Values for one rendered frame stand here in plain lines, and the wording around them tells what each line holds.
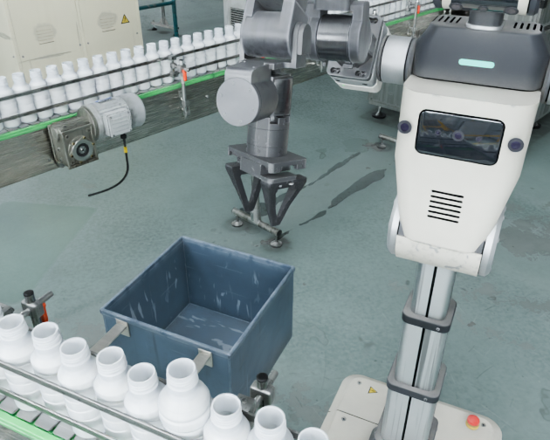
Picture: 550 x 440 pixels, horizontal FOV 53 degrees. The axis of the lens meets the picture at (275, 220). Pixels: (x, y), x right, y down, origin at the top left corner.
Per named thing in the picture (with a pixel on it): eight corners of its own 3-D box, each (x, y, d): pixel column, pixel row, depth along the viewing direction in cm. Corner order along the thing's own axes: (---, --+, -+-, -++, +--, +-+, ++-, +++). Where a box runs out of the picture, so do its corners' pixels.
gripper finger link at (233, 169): (250, 226, 77) (254, 161, 74) (221, 210, 82) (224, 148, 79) (287, 218, 81) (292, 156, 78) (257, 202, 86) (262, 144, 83)
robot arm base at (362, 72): (370, 82, 105) (385, 19, 104) (361, 71, 98) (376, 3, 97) (327, 76, 108) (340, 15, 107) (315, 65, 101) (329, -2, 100)
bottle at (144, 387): (172, 473, 78) (156, 392, 69) (131, 469, 79) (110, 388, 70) (183, 437, 83) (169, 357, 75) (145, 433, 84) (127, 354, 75)
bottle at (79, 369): (97, 446, 82) (75, 367, 73) (65, 433, 84) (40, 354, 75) (121, 415, 87) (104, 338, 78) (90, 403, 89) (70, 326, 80)
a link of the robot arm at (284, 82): (300, 68, 74) (262, 63, 76) (280, 72, 68) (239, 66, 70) (296, 120, 77) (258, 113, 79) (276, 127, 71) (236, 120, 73)
